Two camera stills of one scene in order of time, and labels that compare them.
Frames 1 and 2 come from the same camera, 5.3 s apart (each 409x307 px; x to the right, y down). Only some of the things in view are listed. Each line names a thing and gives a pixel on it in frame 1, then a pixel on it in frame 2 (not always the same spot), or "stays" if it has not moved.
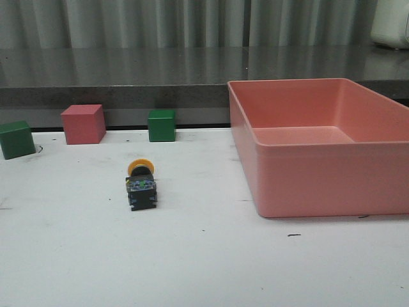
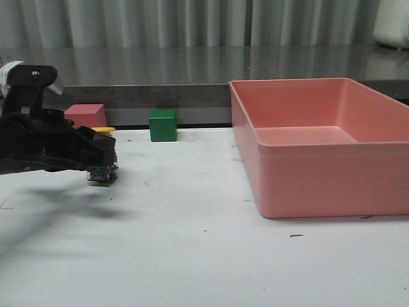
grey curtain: x=186 y=23 stays
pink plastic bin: x=322 y=147 stays
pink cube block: x=84 y=124 stays
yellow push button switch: x=141 y=187 -> x=104 y=173
